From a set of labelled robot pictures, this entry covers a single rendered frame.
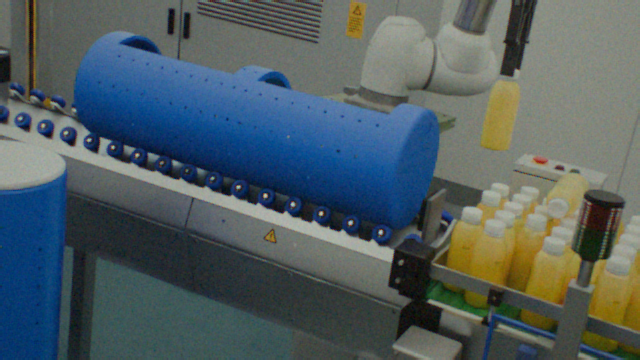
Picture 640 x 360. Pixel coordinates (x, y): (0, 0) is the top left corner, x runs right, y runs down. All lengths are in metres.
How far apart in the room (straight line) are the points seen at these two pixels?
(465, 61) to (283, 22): 1.40
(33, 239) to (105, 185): 0.45
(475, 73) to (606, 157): 2.17
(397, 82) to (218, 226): 0.76
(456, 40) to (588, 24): 2.11
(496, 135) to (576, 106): 2.73
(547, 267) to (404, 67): 0.98
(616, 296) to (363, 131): 0.60
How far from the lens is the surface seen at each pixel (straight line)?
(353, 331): 2.02
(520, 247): 1.83
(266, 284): 2.07
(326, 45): 3.68
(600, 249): 1.45
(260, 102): 1.95
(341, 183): 1.85
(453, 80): 2.56
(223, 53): 3.98
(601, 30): 4.58
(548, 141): 4.71
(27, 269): 1.87
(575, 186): 1.89
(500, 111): 1.92
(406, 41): 2.50
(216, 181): 2.06
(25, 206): 1.81
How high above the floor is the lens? 1.68
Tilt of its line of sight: 19 degrees down
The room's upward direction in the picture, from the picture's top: 8 degrees clockwise
